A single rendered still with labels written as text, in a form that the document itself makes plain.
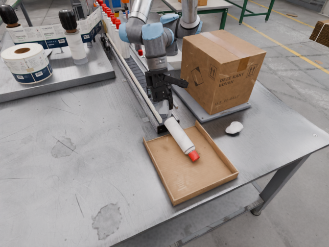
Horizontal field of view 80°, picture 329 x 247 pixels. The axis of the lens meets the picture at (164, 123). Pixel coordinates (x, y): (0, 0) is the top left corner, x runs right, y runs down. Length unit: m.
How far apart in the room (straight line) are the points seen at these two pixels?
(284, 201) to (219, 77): 1.27
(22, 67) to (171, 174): 0.95
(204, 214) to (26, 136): 1.07
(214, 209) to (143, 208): 0.76
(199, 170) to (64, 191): 0.49
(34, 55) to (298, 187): 2.05
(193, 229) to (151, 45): 1.04
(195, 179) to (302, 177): 1.43
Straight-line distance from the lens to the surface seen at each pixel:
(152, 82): 0.75
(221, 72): 0.84
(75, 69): 1.36
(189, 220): 1.35
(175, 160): 0.79
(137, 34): 0.85
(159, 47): 0.73
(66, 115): 1.09
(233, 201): 1.45
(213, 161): 0.81
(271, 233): 1.71
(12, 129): 1.15
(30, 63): 1.28
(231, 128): 0.92
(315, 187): 2.07
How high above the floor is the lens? 1.48
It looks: 44 degrees down
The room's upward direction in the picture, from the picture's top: straight up
